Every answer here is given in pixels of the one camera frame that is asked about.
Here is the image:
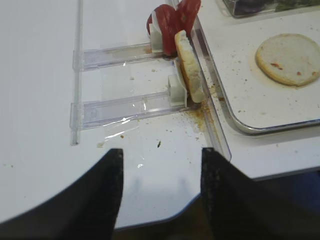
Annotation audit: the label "clear left lower pusher track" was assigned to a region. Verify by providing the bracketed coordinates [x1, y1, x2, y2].
[69, 74, 200, 130]

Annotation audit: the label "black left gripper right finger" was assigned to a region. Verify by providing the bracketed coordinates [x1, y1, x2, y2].
[201, 147, 320, 240]

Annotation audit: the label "red tomato slices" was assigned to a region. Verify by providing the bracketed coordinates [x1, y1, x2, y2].
[146, 0, 201, 57]

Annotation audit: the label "clear pusher track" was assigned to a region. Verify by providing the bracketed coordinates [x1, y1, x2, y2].
[69, 74, 200, 130]
[72, 23, 166, 73]

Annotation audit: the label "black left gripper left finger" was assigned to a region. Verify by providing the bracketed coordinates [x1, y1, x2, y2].
[0, 148, 124, 240]

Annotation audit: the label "metal baking tray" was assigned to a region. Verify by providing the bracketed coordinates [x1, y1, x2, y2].
[198, 0, 320, 135]

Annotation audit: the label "round bread slice on tray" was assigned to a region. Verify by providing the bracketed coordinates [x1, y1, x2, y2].
[255, 33, 320, 87]

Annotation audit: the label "white upright bread slice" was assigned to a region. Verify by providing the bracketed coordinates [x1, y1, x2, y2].
[174, 30, 205, 104]

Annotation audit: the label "clear acrylic left rail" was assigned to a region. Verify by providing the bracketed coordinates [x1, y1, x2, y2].
[189, 17, 232, 161]

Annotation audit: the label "clear plastic vegetable box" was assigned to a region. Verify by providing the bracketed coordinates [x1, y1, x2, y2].
[223, 0, 320, 18]

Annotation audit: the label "clear left upper pusher track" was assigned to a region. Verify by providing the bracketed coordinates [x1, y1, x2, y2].
[72, 23, 166, 73]

